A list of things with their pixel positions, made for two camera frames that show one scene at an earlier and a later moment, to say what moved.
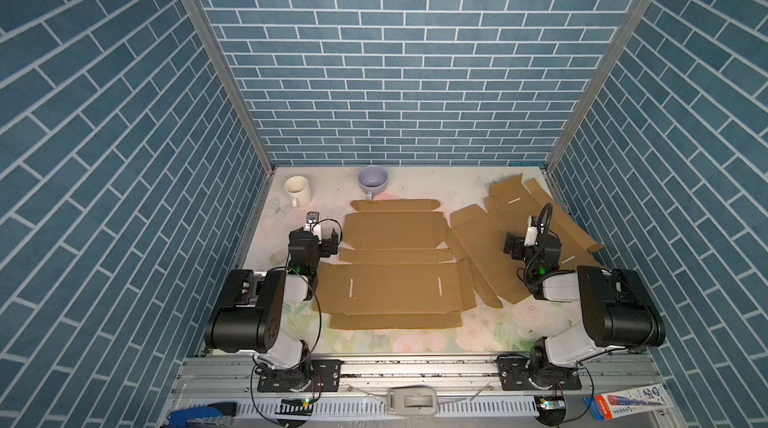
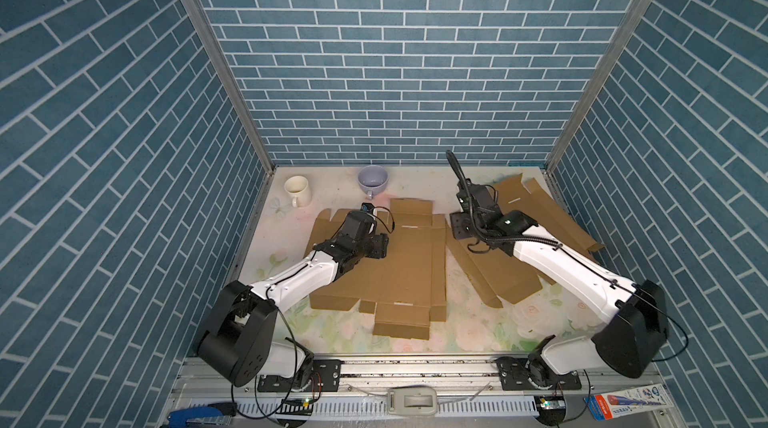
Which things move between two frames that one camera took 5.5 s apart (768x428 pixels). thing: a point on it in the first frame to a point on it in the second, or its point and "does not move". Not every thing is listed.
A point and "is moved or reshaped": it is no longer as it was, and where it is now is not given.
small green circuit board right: (552, 402) does not move
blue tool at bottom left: (214, 414) does not move
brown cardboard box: (398, 268) is moved or reshaped
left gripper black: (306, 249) to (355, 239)
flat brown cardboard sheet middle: (497, 276) does not move
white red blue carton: (605, 406) does not move
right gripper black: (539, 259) to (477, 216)
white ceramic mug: (300, 190) does not move
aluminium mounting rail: (232, 378) does not move
